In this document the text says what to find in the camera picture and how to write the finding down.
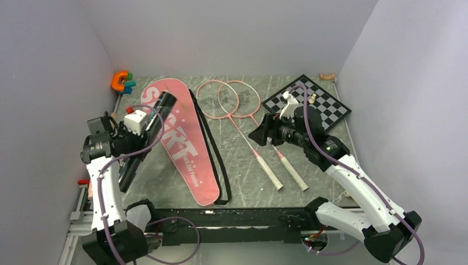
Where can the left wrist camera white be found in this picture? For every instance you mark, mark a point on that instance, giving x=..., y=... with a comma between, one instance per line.
x=135, y=121

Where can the blue green toy blocks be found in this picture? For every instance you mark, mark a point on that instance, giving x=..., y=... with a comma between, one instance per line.
x=129, y=85

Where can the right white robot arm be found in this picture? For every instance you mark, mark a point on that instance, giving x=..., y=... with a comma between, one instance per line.
x=385, y=228

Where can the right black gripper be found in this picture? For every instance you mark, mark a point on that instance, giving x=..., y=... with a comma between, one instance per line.
x=270, y=127

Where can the pink badminton racket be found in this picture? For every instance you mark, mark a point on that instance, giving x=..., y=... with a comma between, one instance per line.
x=206, y=95
x=243, y=101

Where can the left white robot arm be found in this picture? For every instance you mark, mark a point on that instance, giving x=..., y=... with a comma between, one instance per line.
x=115, y=238

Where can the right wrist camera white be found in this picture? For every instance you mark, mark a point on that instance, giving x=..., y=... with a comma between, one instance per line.
x=291, y=105

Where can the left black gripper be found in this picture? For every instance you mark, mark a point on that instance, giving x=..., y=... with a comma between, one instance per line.
x=144, y=139

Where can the wooden arch block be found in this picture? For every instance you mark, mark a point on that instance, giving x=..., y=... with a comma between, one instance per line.
x=327, y=77

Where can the pink racket bag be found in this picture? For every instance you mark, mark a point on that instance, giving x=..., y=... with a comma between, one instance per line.
x=189, y=142

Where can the red clamp knob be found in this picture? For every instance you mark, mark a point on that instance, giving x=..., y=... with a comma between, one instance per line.
x=83, y=182

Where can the left pink badminton racket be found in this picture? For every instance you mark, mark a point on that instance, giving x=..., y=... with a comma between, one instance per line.
x=206, y=95

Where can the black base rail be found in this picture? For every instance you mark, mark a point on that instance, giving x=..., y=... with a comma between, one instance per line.
x=233, y=225

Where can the black white chessboard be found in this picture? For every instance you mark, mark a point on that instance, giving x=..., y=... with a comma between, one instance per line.
x=332, y=111

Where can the orange C toy block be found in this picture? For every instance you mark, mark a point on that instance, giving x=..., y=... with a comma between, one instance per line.
x=118, y=81

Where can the black shuttlecock tube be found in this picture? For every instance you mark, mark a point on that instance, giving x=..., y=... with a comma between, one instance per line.
x=160, y=112

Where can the right pink badminton racket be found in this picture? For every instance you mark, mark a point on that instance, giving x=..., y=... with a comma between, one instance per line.
x=243, y=101

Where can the white chess piece upper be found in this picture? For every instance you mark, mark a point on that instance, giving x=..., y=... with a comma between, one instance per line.
x=312, y=99

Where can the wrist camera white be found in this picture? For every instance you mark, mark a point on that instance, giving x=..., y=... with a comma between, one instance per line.
x=135, y=121
x=291, y=105

